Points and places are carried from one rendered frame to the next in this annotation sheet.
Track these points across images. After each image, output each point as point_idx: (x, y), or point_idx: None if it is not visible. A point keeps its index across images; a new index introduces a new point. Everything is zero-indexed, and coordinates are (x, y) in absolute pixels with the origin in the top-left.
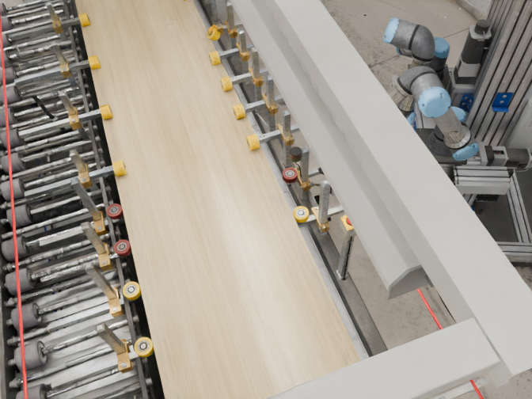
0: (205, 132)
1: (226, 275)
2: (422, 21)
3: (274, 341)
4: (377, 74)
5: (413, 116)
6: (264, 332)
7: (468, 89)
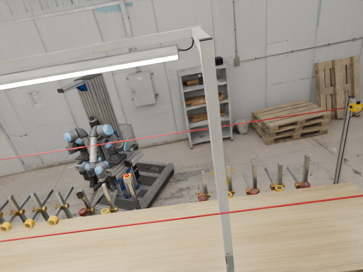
0: (22, 244)
1: (112, 247)
2: (46, 178)
3: (155, 232)
4: (52, 201)
5: (99, 156)
6: (149, 236)
7: (104, 139)
